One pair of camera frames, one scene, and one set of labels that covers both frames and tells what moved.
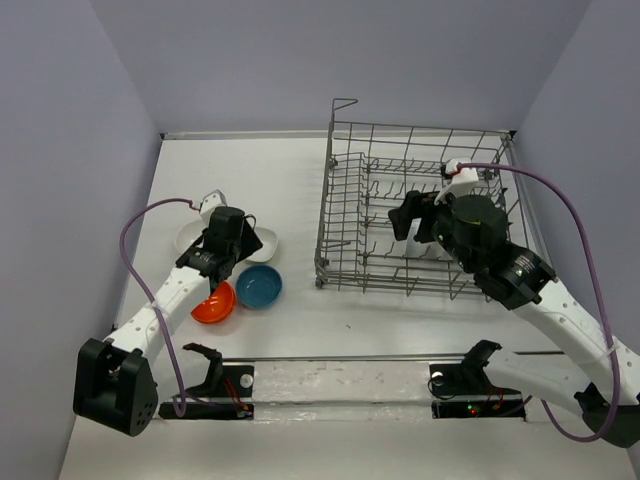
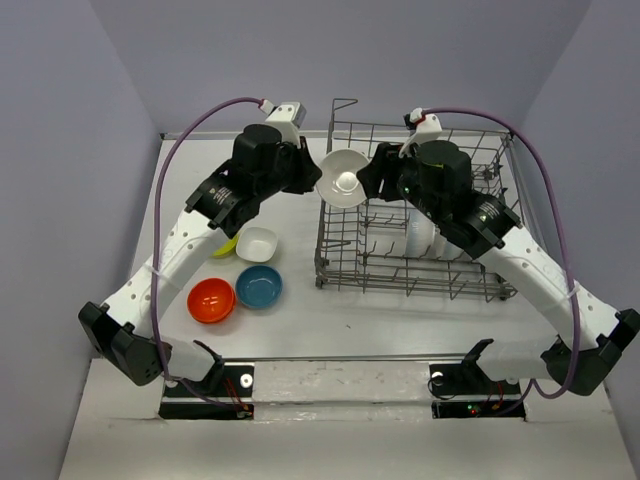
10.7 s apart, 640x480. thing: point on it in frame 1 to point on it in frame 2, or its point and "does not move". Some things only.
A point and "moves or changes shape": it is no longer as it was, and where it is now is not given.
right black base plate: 463,390 does not move
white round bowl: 188,234 moves or changes shape
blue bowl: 258,286 does not move
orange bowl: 218,306 does not move
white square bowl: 269,241 does not move
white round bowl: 414,249 does not move
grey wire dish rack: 368,169 does not move
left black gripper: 251,243 to 309,172
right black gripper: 417,204 to 384,163
